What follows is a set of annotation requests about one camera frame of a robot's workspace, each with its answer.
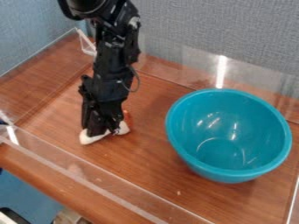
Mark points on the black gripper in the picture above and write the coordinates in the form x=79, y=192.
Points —
x=104, y=96

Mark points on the white brown plush mushroom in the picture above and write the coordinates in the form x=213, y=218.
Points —
x=125, y=128

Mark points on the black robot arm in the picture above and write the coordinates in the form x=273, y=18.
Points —
x=117, y=21

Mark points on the blue plastic bowl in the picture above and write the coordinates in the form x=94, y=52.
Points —
x=229, y=134

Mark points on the clear acrylic left barrier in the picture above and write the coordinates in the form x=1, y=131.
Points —
x=38, y=79

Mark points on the clear acrylic barrier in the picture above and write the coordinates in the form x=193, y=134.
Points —
x=87, y=184
x=38, y=79
x=198, y=69

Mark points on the clear acrylic front barrier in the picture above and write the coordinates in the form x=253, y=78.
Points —
x=87, y=184

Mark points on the clear acrylic back barrier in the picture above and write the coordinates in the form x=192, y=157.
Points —
x=198, y=69

